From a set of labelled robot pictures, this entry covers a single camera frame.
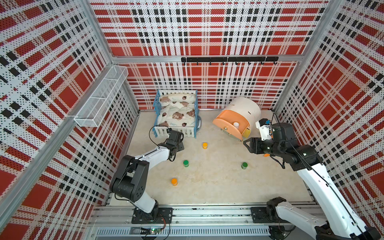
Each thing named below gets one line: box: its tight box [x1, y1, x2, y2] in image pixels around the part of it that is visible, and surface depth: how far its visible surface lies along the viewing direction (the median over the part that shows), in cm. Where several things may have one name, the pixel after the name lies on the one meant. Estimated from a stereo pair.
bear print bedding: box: [157, 93, 196, 127], surface depth 108 cm
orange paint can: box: [171, 178, 178, 186], surface depth 85 cm
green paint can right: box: [241, 162, 248, 170], surface depth 91 cm
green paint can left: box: [183, 160, 190, 168], surface depth 92 cm
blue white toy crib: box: [152, 89, 202, 139], surface depth 108 cm
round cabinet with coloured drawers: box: [212, 97, 262, 142], surface depth 90 cm
